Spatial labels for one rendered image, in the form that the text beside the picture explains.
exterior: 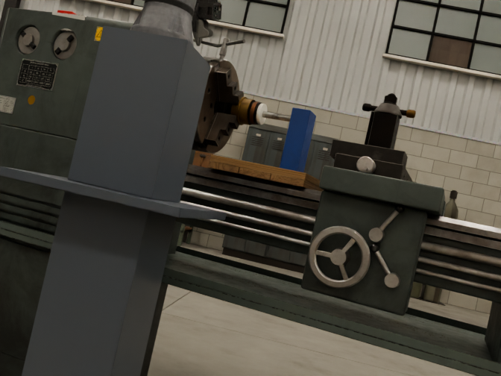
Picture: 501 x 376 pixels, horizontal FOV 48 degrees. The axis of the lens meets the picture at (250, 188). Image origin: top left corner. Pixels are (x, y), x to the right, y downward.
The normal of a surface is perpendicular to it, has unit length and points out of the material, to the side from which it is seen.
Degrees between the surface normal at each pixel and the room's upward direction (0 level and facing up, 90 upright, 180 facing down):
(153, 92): 90
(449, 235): 90
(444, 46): 90
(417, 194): 90
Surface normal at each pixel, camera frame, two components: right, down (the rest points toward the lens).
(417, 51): -0.10, -0.05
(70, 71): -0.33, -0.10
